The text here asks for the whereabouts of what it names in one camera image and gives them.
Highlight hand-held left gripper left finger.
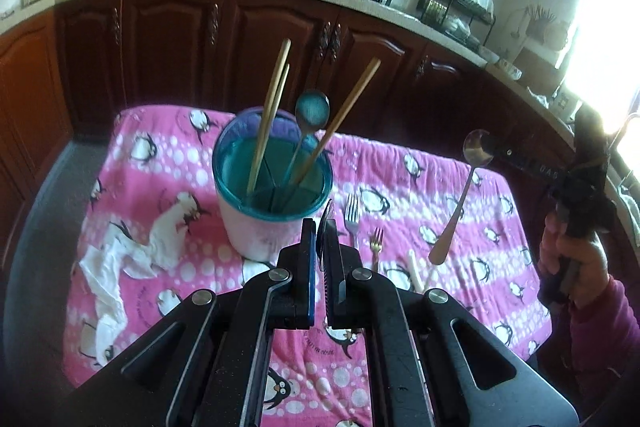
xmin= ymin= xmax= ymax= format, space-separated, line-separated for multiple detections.
xmin=65 ymin=217 xmax=318 ymax=427

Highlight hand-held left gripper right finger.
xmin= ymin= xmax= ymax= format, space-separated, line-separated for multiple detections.
xmin=320 ymin=199 xmax=581 ymax=427

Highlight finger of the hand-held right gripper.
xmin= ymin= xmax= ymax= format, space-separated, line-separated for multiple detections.
xmin=487 ymin=142 xmax=519 ymax=168

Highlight steel spoon golden handle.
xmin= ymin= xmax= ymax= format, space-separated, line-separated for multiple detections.
xmin=428 ymin=129 xmax=496 ymax=265

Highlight white utensil holder teal lid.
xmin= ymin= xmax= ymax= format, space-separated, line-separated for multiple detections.
xmin=212 ymin=107 xmax=333 ymax=260

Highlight round steel spoon thin handle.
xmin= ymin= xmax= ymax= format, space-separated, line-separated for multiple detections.
xmin=277 ymin=90 xmax=331 ymax=208

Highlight person's right forearm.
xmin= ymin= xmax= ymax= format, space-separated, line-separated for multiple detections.
xmin=567 ymin=277 xmax=640 ymax=408

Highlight person's right hand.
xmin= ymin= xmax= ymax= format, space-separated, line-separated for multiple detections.
xmin=541 ymin=211 xmax=611 ymax=309

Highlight small golden fork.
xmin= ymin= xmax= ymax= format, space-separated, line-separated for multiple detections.
xmin=369 ymin=227 xmax=385 ymax=273

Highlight silver fork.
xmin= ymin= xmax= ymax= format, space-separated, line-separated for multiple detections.
xmin=344 ymin=193 xmax=361 ymax=253

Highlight small patterned bowl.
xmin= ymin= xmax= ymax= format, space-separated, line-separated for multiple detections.
xmin=495 ymin=59 xmax=524 ymax=80

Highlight wooden cutting board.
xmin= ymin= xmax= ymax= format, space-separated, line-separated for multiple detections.
xmin=515 ymin=47 xmax=564 ymax=84

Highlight pink penguin blanket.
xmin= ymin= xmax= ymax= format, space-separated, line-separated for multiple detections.
xmin=62 ymin=104 xmax=553 ymax=427

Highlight black dish rack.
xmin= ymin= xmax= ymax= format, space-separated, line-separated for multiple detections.
xmin=417 ymin=0 xmax=497 ymax=44

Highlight crumpled white cloth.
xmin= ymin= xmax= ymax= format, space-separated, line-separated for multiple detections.
xmin=78 ymin=207 xmax=187 ymax=354

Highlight wooden base cabinets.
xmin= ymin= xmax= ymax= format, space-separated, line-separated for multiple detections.
xmin=0 ymin=0 xmax=576 ymax=258

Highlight white handled utensil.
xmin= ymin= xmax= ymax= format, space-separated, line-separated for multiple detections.
xmin=407 ymin=251 xmax=433 ymax=295

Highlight wall chopstick holder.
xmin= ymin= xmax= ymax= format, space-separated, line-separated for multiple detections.
xmin=524 ymin=3 xmax=572 ymax=48

